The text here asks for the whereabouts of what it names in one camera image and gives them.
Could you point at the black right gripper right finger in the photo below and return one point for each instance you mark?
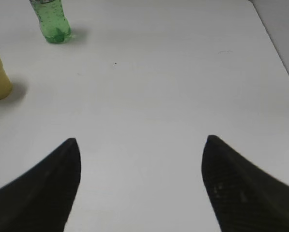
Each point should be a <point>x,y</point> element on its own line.
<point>244,198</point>

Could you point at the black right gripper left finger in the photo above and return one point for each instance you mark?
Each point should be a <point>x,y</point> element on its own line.
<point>41,199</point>

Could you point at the green soda bottle yellow cap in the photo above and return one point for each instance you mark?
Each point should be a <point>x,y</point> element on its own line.
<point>52,21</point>

